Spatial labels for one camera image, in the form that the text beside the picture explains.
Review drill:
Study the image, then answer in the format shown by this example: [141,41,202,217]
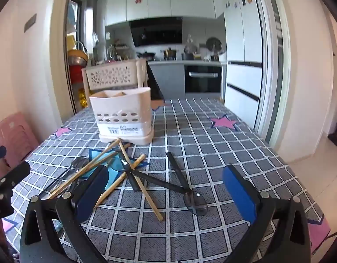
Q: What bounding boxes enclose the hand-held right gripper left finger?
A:
[20,165,110,254]

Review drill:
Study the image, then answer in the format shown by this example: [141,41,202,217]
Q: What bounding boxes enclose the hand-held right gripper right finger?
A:
[222,165,312,263]

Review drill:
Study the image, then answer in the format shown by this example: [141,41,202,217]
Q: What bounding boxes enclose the beige plastic utensil holder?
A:
[88,87,155,146]

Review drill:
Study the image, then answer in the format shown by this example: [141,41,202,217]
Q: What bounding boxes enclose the pink plastic stool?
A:
[0,111,40,167]

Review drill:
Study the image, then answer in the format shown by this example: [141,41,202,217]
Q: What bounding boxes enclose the grey checked star tablecloth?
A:
[9,98,331,263]

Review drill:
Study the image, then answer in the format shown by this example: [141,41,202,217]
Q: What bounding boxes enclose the black built-in oven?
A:
[184,64,222,94]

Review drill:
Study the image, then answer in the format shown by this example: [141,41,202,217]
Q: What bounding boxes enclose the metal basin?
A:
[69,56,89,67]

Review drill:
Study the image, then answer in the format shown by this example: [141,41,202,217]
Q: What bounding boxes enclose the yellow bowl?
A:
[67,49,88,61]

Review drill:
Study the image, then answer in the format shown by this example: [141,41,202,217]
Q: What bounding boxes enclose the grey kitchen counter cabinet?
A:
[147,60,185,100]

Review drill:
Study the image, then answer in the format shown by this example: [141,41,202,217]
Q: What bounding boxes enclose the black wok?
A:
[136,51,156,61]

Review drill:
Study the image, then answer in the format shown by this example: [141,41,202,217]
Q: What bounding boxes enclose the round hanging pan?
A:
[206,37,223,54]

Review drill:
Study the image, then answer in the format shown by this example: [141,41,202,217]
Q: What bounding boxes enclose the steel cooking pot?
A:
[162,48,178,61]

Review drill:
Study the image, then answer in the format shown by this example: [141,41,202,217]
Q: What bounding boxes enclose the white refrigerator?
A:
[222,0,265,117]

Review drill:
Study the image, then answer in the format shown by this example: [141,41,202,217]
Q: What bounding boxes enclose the black range hood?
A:
[129,17,183,48]

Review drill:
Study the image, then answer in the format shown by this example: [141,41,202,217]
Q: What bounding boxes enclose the white sliding door frame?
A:
[256,0,292,148]

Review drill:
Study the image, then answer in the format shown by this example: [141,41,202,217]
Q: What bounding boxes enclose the white wall cabinets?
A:
[105,0,224,27]

